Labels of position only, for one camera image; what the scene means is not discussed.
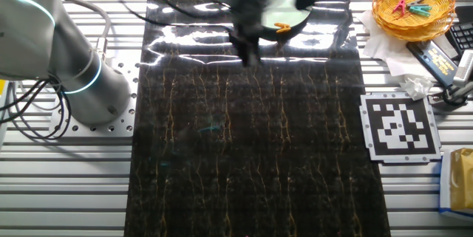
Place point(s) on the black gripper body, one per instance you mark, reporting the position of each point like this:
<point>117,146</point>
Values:
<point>245,32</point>

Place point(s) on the orange wicker basket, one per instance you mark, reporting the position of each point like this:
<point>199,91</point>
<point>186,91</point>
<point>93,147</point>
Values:
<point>436,0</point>

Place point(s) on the white paper towel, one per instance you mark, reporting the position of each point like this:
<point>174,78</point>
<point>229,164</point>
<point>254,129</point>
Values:
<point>380,52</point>

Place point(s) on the grey clothespin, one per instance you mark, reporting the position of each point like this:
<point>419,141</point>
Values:
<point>417,1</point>

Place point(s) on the black marble pattern mat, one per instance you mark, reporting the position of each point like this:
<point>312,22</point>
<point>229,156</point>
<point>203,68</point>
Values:
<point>221,174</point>

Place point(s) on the black keyboard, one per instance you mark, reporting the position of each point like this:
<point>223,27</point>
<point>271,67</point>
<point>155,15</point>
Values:
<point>462,35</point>

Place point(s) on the black white marker board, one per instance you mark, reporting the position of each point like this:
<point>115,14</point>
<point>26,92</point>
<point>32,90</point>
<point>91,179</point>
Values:
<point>401,128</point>

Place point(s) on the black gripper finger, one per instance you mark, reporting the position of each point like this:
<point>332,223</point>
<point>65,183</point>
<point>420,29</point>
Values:
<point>255,53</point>
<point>244,55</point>

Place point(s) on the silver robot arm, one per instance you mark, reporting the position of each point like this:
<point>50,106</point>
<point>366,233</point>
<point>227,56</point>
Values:
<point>92,89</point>

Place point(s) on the orange clothespin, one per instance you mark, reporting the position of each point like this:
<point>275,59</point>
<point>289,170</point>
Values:
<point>283,27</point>

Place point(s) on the crumpled white tissue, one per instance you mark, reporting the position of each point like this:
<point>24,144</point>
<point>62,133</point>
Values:
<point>417,87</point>

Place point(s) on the pale green plate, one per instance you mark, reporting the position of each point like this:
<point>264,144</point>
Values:
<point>284,12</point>

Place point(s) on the green clothespin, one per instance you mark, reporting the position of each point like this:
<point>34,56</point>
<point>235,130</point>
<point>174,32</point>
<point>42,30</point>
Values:
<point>420,10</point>

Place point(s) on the pink clothespin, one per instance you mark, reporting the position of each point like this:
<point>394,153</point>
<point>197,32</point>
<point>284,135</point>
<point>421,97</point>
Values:
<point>400,7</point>

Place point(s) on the dark device with yellow print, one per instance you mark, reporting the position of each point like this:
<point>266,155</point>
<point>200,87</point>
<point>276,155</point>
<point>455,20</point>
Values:
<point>436,61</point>

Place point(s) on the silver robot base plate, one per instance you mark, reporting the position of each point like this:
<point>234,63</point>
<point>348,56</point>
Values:
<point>122,126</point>

